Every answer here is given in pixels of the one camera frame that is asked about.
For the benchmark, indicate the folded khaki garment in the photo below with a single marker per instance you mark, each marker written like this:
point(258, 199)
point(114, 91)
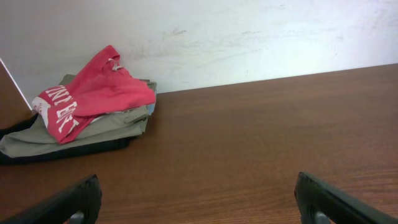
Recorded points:
point(36, 140)

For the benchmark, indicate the red printed t-shirt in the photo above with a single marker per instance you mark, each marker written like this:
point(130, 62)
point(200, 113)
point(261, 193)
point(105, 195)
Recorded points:
point(102, 86)

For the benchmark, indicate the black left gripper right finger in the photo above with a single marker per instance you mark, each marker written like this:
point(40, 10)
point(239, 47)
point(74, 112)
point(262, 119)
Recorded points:
point(320, 202)

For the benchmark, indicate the folded black garment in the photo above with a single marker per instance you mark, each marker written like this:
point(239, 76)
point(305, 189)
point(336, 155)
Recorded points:
point(76, 151)

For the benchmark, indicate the folded light blue garment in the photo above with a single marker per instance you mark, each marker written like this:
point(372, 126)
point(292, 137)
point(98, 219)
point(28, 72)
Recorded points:
point(151, 108)

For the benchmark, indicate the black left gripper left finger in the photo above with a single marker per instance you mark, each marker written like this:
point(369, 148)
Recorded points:
point(78, 203)

